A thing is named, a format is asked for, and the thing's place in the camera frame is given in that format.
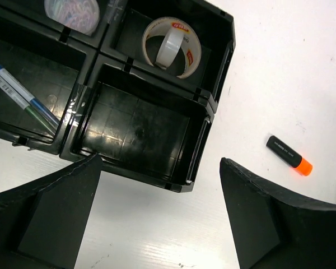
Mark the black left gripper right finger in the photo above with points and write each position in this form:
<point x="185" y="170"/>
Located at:
<point x="274" y="227"/>

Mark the clear paper clip jar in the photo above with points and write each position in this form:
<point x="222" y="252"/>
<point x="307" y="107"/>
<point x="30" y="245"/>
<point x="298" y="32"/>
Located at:
<point x="81" y="16"/>

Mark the small clear tape roll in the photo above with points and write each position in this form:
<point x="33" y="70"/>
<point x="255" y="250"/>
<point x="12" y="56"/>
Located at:
<point x="170" y="46"/>

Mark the green ballpoint pen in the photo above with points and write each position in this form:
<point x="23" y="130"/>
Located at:
<point x="24" y="105"/>

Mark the large brown tape roll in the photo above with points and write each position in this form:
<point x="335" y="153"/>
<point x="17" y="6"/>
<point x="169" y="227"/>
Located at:
<point x="190" y="46"/>

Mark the orange highlighter marker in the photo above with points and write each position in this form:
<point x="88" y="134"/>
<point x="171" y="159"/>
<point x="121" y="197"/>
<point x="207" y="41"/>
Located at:
<point x="289" y="156"/>

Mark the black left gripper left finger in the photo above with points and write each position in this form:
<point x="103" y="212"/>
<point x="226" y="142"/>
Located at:
<point x="42" y="222"/>

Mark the blue ballpoint pen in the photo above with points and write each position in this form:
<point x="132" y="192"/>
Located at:
<point x="29" y="97"/>

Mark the black four-compartment organizer tray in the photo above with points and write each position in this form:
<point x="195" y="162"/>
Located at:
<point x="144" y="122"/>

